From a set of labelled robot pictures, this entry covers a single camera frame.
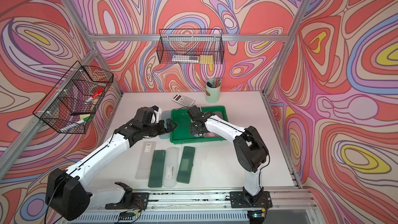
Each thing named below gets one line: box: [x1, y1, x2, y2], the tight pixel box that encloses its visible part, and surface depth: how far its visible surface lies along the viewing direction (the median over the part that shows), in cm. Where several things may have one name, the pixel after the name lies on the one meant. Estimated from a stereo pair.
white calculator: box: [171, 93, 195, 107], surface depth 117 cm
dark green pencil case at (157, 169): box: [147, 149, 166, 188], surface depth 82 cm
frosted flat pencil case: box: [134, 141, 157, 180], surface depth 86 cm
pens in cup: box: [206, 77, 222, 89], surface depth 107 cm
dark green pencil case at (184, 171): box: [176, 146, 196, 185], surface depth 86 cm
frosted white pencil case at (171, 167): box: [162, 146, 180, 188], surface depth 84 cm
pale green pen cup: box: [205, 78, 222, 104], surface depth 110 cm
